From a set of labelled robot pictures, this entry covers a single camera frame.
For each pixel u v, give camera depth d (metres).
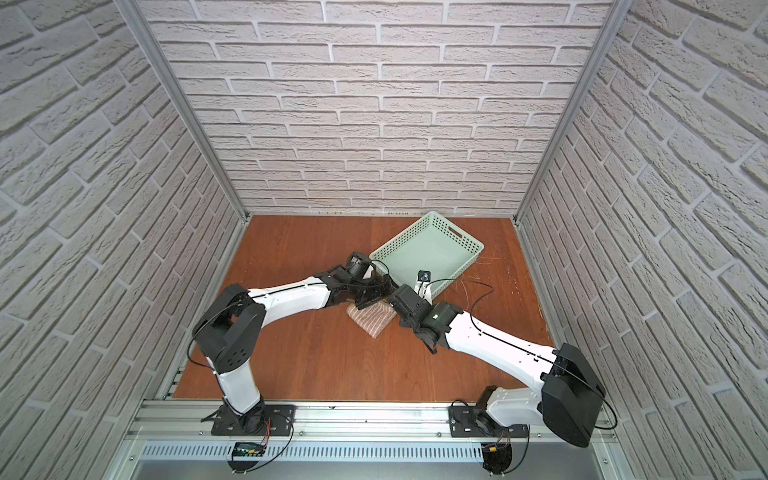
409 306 0.60
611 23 0.70
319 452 0.77
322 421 0.76
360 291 0.77
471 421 0.73
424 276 0.71
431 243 1.11
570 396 0.40
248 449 0.72
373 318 0.89
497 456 0.68
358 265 0.73
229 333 0.48
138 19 0.70
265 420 0.73
